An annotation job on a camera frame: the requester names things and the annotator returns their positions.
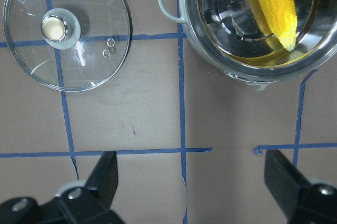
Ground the white electric cooking pot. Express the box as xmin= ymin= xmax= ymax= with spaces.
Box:
xmin=158 ymin=0 xmax=336 ymax=89

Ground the yellow corn cob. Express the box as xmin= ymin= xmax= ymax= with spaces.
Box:
xmin=258 ymin=0 xmax=298 ymax=52

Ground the glass pot lid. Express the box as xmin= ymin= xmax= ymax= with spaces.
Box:
xmin=3 ymin=0 xmax=132 ymax=92

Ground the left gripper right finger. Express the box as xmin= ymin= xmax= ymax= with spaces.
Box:
xmin=264 ymin=150 xmax=310 ymax=216

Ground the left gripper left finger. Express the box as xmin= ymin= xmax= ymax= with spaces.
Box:
xmin=84 ymin=151 xmax=118 ymax=208

